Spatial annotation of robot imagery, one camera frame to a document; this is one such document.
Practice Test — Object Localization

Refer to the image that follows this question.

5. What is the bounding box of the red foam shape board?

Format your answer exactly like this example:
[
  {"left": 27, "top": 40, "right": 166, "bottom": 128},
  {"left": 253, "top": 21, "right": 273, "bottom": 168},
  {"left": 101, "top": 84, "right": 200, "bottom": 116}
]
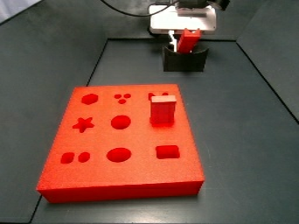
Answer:
[{"left": 35, "top": 84, "right": 204, "bottom": 203}]

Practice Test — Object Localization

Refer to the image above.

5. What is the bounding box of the black cable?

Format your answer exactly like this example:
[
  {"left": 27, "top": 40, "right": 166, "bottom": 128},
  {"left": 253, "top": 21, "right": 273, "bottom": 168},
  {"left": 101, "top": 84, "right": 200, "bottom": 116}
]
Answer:
[{"left": 98, "top": 0, "right": 181, "bottom": 18}]

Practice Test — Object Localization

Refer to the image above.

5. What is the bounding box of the red rectangular block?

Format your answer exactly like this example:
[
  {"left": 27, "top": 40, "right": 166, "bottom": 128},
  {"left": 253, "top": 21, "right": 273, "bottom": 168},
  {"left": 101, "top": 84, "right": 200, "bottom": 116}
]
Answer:
[{"left": 150, "top": 95, "right": 176, "bottom": 124}]

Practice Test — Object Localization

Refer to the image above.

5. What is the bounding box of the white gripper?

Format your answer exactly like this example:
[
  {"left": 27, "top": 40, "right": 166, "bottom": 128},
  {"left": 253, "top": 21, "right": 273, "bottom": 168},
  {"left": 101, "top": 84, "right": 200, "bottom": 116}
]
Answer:
[{"left": 149, "top": 5, "right": 216, "bottom": 52}]

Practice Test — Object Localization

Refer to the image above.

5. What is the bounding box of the red arch bar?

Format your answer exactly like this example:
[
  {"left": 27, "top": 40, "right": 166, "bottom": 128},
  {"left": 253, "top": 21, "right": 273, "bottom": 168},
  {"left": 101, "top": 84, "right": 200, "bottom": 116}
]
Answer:
[{"left": 177, "top": 29, "right": 201, "bottom": 53}]

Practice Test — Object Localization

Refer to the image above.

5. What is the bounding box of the black curved fixture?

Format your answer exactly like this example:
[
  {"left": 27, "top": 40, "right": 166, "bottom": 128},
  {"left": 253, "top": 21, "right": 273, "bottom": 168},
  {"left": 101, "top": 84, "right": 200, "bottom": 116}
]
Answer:
[{"left": 162, "top": 46, "right": 209, "bottom": 72}]

